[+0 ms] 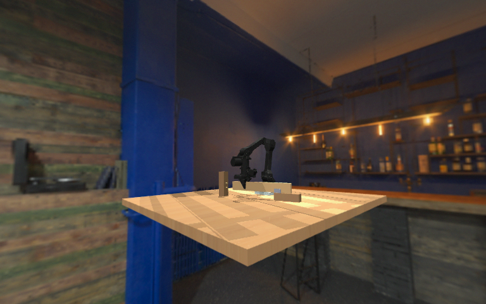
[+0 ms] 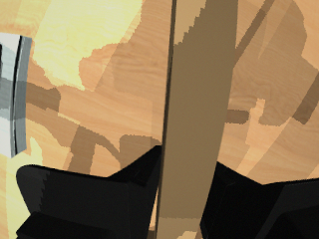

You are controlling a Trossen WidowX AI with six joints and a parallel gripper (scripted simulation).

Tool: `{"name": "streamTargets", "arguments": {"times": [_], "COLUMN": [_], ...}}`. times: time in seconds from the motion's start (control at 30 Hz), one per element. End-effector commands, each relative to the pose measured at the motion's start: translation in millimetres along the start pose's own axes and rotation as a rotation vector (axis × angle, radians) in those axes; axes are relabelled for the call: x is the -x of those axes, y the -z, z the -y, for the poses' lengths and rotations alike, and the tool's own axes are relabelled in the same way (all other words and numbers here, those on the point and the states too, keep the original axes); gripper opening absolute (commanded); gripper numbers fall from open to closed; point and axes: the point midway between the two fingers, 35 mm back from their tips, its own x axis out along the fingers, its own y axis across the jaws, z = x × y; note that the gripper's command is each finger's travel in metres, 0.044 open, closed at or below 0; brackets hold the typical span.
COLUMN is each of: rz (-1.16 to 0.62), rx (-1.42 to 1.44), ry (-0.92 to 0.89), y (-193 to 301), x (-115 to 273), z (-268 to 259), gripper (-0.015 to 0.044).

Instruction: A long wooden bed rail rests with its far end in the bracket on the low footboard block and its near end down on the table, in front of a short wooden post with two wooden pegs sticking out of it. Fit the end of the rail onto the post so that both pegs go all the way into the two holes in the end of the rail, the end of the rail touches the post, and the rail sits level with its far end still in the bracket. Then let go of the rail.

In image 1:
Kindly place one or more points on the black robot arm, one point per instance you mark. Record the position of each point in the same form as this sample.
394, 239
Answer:
242, 159

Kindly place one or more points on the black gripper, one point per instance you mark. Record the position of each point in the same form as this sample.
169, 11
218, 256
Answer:
242, 177

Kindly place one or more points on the long brown wooden rail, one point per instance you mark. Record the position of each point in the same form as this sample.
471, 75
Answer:
263, 186

